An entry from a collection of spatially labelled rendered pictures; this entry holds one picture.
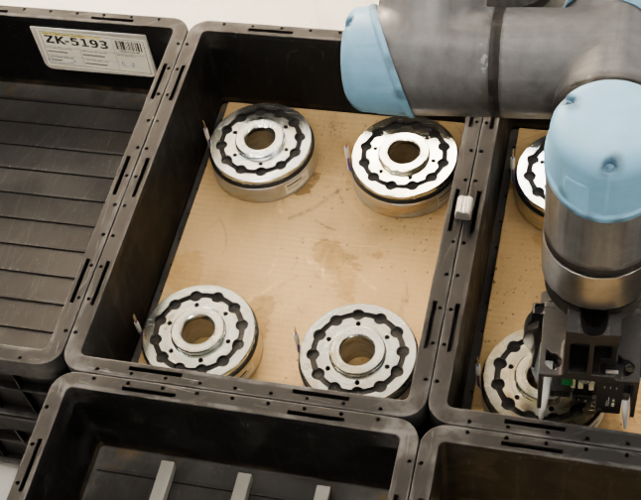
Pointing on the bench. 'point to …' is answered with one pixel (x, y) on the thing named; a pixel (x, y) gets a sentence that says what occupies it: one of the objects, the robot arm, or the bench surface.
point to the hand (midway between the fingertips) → (583, 385)
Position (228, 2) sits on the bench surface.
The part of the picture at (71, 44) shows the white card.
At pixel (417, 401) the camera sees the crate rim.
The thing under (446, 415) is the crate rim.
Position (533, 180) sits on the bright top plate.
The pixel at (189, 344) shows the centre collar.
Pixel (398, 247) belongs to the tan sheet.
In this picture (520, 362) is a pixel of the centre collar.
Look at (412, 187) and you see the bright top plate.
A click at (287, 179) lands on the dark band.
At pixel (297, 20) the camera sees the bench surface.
